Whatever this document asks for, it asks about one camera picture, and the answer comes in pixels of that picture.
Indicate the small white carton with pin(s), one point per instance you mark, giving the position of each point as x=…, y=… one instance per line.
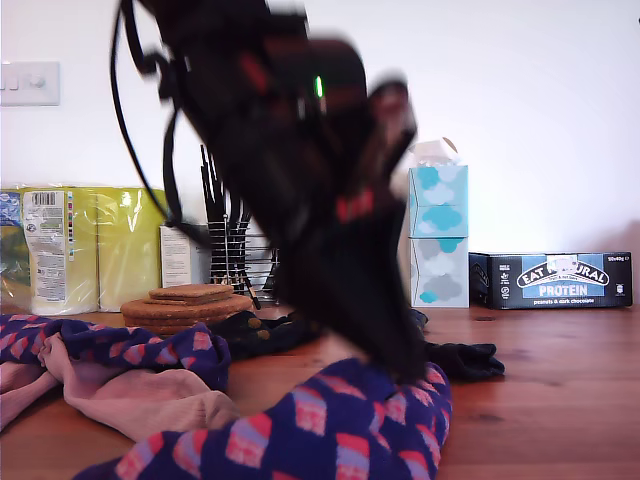
x=175, y=260

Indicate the black protein bar box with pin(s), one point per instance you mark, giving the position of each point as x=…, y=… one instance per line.
x=550, y=290

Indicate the navy sock with brown dots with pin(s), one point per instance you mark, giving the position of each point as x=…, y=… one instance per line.
x=470, y=362
x=250, y=335

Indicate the round cork trivet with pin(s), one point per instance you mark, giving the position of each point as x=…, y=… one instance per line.
x=135, y=306
x=165, y=329
x=240, y=317

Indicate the square cork coaster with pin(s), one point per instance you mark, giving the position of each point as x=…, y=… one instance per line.
x=165, y=297
x=200, y=289

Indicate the thin black stick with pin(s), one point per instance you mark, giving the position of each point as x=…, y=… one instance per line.
x=219, y=205
x=212, y=195
x=234, y=212
x=205, y=190

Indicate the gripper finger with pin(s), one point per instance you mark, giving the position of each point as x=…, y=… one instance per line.
x=340, y=290
x=385, y=260

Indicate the white wall switch plate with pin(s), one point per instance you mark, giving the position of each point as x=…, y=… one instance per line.
x=30, y=85

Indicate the grey cloud tissue box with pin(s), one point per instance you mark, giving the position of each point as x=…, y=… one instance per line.
x=440, y=275

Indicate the purple sock with pink squares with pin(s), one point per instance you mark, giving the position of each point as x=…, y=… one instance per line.
x=125, y=350
x=310, y=430

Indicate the plain pink ribbed sock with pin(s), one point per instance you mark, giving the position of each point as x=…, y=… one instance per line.
x=150, y=400
x=20, y=390

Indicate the white tissue sheet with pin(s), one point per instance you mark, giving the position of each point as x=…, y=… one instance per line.
x=440, y=150

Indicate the blue cloud tissue box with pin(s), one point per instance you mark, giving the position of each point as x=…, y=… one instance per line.
x=440, y=200

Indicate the yellow paper towel pack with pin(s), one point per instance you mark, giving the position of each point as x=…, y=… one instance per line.
x=75, y=250

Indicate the black tipped wooden brush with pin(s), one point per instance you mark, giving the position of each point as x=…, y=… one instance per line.
x=253, y=297

